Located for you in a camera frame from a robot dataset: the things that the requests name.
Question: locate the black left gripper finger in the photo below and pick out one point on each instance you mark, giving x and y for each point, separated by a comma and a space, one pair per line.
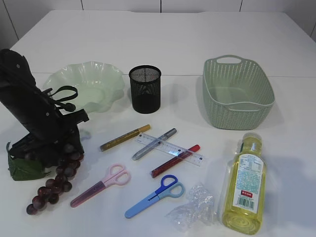
71, 142
34, 149

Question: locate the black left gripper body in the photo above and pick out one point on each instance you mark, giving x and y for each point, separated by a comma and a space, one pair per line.
48, 121

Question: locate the purple artificial grape bunch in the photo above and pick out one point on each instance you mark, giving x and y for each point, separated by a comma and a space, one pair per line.
31, 168

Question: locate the clear plastic sheet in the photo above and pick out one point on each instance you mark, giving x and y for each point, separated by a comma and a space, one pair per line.
198, 209

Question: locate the yellow tea drink bottle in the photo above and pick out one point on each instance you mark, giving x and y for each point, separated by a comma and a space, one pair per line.
245, 195

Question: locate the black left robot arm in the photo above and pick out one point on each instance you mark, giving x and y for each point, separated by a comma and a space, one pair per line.
16, 77

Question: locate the gold glitter pen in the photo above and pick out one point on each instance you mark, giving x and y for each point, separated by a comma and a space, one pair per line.
124, 138

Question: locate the green wavy glass plate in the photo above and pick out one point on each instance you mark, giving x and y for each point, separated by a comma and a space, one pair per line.
98, 84

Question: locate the red glitter pen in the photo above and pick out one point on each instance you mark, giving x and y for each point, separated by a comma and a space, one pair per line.
174, 161

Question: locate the black mesh pen holder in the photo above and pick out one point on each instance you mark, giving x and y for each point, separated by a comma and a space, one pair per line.
145, 88

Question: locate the silver glitter pen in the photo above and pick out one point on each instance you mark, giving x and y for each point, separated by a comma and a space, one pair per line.
148, 148

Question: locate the clear plastic ruler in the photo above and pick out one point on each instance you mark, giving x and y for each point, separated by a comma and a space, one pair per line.
171, 149

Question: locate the green plastic woven basket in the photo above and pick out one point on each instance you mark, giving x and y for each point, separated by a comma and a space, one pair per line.
237, 93

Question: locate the pink scissors with cover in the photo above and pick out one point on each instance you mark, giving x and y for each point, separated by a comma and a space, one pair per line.
116, 175

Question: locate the blue scissors with cover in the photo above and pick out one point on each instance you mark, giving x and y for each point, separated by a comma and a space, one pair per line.
167, 184

